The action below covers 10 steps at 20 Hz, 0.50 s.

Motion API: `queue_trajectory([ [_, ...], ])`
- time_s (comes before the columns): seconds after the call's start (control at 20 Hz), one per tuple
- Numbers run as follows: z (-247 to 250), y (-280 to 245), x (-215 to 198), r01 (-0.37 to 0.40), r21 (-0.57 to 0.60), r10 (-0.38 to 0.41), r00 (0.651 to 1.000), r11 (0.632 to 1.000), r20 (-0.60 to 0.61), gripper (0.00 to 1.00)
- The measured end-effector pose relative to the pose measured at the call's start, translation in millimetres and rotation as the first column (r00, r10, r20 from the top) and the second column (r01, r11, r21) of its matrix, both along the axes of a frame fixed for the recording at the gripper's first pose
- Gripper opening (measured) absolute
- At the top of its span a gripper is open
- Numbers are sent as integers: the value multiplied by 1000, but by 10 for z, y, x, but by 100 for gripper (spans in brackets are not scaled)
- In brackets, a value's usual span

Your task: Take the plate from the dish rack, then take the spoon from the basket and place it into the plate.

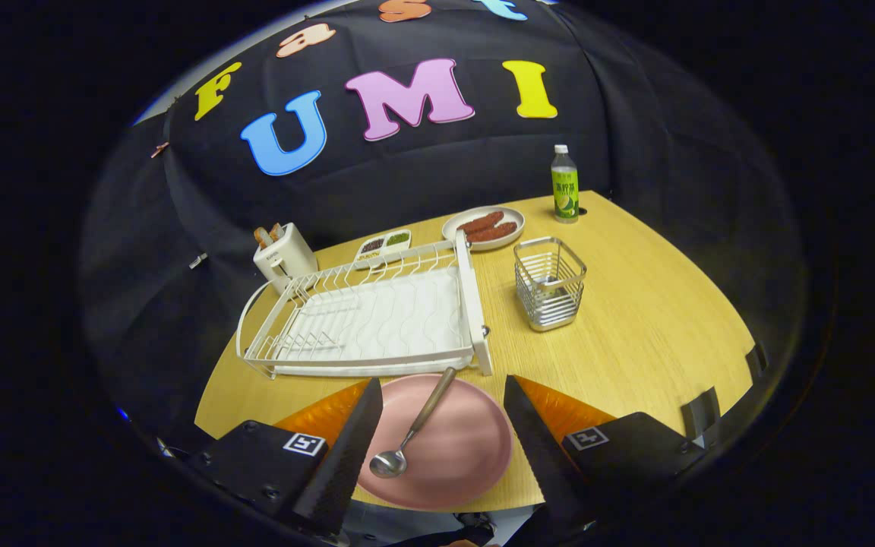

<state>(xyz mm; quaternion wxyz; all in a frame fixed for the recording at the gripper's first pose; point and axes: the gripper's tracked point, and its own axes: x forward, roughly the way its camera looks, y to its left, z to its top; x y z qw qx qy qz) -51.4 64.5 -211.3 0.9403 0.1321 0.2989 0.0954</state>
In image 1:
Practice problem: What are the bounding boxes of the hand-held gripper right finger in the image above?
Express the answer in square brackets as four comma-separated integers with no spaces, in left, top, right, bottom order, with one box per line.
[503,375,708,533]

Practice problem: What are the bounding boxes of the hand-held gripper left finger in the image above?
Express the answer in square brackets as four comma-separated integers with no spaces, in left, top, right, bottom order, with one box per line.
[187,378,385,536]

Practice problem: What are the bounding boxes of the pink plate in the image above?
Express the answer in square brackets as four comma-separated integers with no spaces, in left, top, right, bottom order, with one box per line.
[356,373,514,511]

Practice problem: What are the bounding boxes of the wooden handled metal spoon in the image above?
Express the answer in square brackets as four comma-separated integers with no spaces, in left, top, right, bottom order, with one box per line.
[369,367,459,479]

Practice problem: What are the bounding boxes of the metal wire basket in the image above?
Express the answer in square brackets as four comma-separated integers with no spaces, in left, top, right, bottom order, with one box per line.
[513,236,588,333]

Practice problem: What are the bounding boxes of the white wire dish rack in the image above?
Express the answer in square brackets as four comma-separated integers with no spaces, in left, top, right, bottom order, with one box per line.
[236,230,494,379]

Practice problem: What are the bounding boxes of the white divided condiment dish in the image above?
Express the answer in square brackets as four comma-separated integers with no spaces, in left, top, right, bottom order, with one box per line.
[352,229,413,270]

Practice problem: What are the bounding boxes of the white plate with sausages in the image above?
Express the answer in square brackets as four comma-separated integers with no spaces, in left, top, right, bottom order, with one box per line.
[441,206,526,252]

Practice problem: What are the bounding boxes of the white toaster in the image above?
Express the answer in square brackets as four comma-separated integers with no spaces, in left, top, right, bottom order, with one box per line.
[253,223,319,296]

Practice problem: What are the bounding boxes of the reddish brown sausage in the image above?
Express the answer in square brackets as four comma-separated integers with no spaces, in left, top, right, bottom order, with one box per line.
[458,211,505,235]
[466,221,519,243]

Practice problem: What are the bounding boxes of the green label drink bottle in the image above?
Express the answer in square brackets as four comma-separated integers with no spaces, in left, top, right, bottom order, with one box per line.
[551,144,580,224]

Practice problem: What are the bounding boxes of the black backdrop cloth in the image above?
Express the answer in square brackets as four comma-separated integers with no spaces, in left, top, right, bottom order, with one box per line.
[81,0,810,457]

